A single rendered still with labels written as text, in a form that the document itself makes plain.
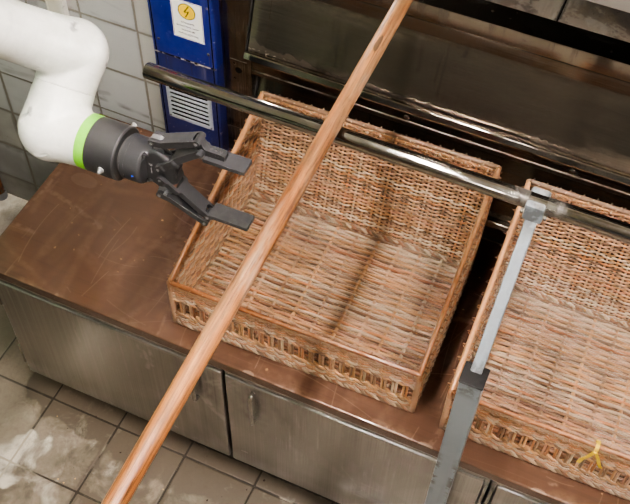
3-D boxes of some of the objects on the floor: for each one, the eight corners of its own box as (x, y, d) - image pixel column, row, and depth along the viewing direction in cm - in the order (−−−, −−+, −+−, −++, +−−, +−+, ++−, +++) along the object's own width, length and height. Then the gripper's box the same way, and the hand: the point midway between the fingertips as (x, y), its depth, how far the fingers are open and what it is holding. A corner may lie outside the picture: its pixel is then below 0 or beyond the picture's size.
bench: (134, 242, 297) (105, 104, 251) (993, 573, 242) (1161, 475, 196) (28, 392, 266) (-27, 267, 220) (986, 811, 211) (1183, 762, 165)
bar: (199, 380, 270) (151, 55, 175) (661, 572, 241) (901, 306, 146) (141, 478, 252) (54, 176, 158) (631, 697, 224) (882, 488, 129)
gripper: (130, 83, 151) (257, 125, 146) (149, 188, 171) (261, 228, 166) (105, 115, 147) (235, 159, 142) (127, 219, 167) (242, 261, 162)
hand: (243, 194), depth 154 cm, fingers open, 13 cm apart
